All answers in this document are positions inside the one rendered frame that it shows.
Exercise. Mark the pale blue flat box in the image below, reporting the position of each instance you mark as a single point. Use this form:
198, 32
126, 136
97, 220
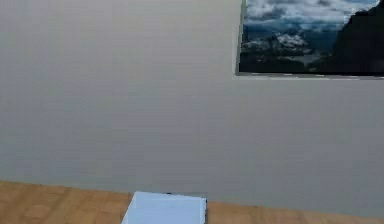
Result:
165, 209

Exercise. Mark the framed mountain landscape picture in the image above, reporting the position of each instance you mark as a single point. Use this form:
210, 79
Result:
310, 36

